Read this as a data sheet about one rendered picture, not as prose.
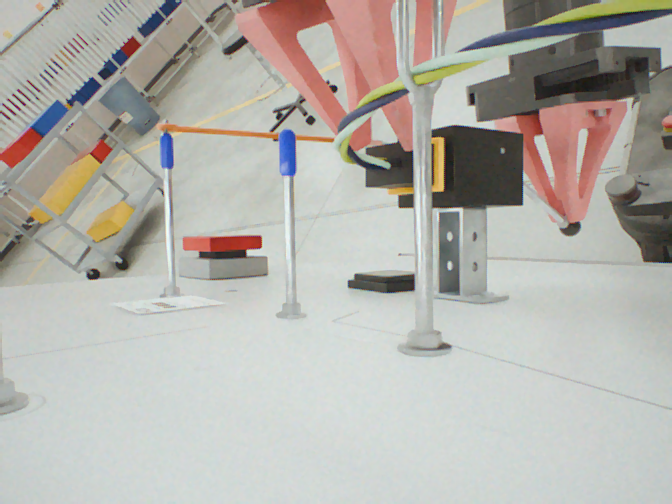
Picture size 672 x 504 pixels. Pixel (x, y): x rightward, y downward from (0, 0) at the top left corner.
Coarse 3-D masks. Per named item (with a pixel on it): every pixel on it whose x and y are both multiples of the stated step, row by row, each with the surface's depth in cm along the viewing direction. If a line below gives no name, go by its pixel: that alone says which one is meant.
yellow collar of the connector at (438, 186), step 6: (432, 138) 26; (438, 138) 26; (438, 144) 26; (438, 150) 26; (438, 156) 26; (438, 162) 26; (438, 168) 26; (438, 174) 26; (438, 180) 26; (432, 186) 26; (438, 186) 26; (390, 192) 28; (396, 192) 28; (402, 192) 28; (408, 192) 27
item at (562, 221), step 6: (504, 150) 28; (528, 186) 33; (528, 192) 33; (534, 192) 33; (534, 198) 33; (540, 198) 33; (540, 204) 34; (546, 204) 34; (546, 210) 34; (552, 210) 34; (552, 216) 35; (558, 216) 35; (564, 216) 35; (558, 222) 36; (564, 222) 35
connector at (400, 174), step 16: (384, 144) 26; (400, 144) 25; (432, 144) 26; (384, 160) 26; (400, 160) 25; (432, 160) 26; (368, 176) 27; (384, 176) 26; (400, 176) 25; (432, 176) 26
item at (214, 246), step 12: (192, 240) 44; (204, 240) 43; (216, 240) 42; (228, 240) 43; (240, 240) 44; (252, 240) 45; (204, 252) 45; (216, 252) 44; (228, 252) 44; (240, 252) 45
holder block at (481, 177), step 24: (456, 144) 26; (480, 144) 27; (504, 144) 28; (456, 168) 26; (480, 168) 27; (504, 168) 28; (432, 192) 27; (456, 192) 26; (480, 192) 27; (504, 192) 28
